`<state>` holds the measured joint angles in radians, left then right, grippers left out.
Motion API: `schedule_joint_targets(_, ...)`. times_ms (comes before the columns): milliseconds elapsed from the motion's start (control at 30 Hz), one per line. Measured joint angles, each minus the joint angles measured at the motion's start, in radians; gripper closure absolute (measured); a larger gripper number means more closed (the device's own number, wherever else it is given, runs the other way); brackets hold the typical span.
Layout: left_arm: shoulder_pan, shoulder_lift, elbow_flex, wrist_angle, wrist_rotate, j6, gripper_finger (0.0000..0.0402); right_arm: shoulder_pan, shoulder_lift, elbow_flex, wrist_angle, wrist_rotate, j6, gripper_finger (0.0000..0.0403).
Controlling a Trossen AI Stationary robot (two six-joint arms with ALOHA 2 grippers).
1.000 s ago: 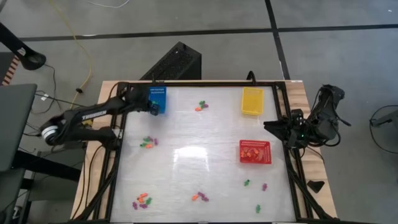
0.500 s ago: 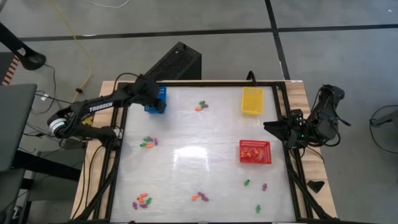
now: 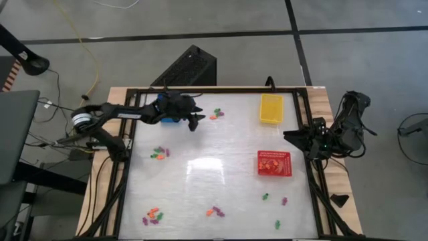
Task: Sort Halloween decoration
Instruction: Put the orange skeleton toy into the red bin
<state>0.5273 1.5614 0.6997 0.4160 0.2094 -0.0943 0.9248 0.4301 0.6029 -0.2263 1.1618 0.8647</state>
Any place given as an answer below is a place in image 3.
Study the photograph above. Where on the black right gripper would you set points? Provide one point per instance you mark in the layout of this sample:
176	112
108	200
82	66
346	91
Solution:
317	144

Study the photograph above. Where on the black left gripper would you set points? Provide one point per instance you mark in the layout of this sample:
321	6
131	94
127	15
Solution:
175	105

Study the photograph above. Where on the orange Halloween toy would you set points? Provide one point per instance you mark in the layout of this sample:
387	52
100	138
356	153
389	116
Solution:
160	157
268	165
275	163
151	216
154	210
213	117
209	212

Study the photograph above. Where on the red plastic basket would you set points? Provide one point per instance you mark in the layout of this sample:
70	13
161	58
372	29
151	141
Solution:
282	170

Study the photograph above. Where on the yellow plastic basket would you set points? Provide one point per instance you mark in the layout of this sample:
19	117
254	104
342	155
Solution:
271	108

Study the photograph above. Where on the purple skeleton hand toy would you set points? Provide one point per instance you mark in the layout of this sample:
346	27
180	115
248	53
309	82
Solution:
216	209

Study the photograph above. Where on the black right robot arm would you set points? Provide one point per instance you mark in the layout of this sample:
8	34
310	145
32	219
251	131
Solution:
351	134

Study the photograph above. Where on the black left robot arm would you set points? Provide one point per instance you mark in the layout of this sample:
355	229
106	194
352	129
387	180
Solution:
110	108

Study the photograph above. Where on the black perforated computer case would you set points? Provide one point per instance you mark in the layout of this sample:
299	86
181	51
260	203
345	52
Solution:
190	67

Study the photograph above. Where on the grey stand leg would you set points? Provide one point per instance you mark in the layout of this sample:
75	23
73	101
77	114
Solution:
416	128

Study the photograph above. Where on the black desk foot bar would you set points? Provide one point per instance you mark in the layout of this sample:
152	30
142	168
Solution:
50	177

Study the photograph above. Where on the black stand base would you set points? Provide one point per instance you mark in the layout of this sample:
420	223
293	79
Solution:
33	65

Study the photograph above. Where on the grey office desk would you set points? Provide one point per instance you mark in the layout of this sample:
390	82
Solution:
16	134

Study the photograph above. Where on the orange black striped board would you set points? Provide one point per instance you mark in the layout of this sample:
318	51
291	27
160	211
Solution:
11	77

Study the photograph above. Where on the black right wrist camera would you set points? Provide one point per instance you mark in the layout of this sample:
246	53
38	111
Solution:
319	124

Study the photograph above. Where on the black metal table frame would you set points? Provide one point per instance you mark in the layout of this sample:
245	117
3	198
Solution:
234	89

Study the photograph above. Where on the black triangular bracket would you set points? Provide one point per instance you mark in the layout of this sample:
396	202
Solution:
340	200

